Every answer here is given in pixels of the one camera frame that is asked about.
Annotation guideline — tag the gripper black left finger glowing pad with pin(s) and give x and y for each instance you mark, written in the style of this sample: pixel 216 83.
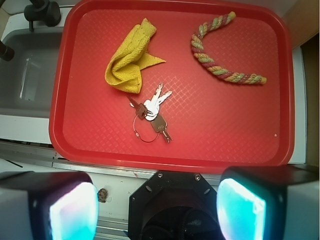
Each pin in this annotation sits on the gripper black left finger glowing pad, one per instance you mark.
pixel 47 206

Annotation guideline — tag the yellow folded cloth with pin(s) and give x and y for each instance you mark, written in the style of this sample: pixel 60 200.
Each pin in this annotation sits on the yellow folded cloth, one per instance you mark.
pixel 123 72

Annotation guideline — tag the silver keys on ring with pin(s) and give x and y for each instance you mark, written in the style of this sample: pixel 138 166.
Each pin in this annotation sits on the silver keys on ring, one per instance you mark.
pixel 149 110

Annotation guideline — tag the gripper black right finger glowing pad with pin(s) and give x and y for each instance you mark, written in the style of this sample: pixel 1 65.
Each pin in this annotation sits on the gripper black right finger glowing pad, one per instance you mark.
pixel 269 202

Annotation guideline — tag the small brown debris clump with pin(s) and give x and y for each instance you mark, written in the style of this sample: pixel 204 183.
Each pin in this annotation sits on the small brown debris clump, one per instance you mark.
pixel 102 195

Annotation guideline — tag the black faucet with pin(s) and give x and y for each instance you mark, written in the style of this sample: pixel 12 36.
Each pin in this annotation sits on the black faucet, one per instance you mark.
pixel 47 11

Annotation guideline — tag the grey sink basin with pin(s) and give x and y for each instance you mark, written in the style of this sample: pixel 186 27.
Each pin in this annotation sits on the grey sink basin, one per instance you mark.
pixel 27 81

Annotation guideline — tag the red plastic tray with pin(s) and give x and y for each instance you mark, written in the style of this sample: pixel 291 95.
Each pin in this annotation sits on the red plastic tray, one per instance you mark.
pixel 228 65

